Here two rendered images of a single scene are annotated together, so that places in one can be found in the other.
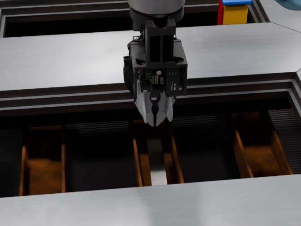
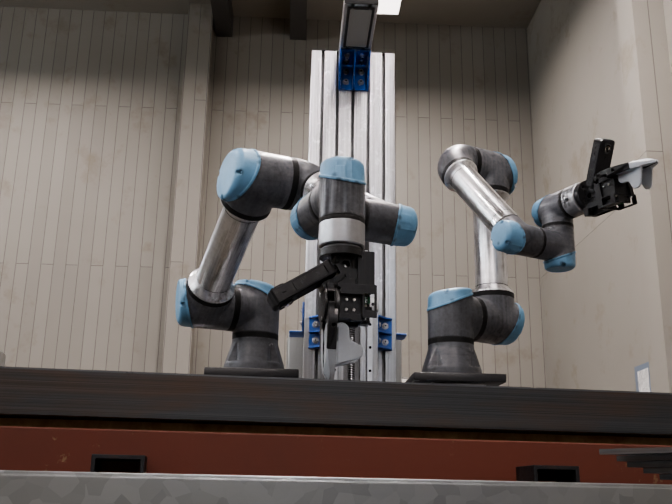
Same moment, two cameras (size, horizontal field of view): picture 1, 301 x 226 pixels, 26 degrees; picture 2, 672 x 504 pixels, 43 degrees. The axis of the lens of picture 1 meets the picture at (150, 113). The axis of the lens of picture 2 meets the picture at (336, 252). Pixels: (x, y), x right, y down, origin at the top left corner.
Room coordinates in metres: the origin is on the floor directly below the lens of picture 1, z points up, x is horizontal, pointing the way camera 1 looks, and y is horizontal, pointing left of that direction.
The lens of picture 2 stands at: (0.83, 1.29, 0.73)
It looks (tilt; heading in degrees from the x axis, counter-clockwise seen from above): 17 degrees up; 267
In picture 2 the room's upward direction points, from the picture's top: 1 degrees clockwise
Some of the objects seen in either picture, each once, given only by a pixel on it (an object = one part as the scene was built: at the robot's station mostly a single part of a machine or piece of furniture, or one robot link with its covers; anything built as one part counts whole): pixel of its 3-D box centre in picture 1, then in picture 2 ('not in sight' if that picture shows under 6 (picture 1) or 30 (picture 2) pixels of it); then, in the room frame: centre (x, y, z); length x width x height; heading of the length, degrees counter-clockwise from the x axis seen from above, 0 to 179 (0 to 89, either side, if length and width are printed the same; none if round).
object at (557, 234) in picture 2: not in sight; (553, 246); (0.21, -0.63, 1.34); 0.11 x 0.08 x 0.11; 26
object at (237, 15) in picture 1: (230, 40); not in sight; (1.23, -0.18, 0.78); 0.05 x 0.05 x 0.19; 6
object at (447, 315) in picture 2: not in sight; (452, 314); (0.43, -0.82, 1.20); 0.13 x 0.12 x 0.14; 26
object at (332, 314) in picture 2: (139, 74); (331, 321); (0.77, 0.02, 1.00); 0.05 x 0.02 x 0.09; 97
